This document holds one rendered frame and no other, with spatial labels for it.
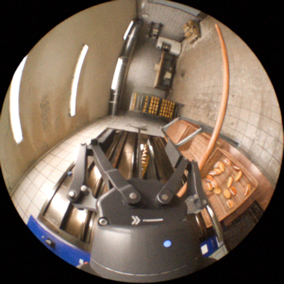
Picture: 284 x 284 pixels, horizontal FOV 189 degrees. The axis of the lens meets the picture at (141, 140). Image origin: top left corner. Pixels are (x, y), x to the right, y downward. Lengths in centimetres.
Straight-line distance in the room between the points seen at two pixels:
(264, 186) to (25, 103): 207
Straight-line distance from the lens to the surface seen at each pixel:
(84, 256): 66
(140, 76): 543
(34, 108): 119
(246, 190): 90
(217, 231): 43
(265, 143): 152
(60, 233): 75
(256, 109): 166
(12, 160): 117
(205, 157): 40
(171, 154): 18
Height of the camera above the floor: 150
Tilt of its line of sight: 6 degrees down
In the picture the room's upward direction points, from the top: 80 degrees counter-clockwise
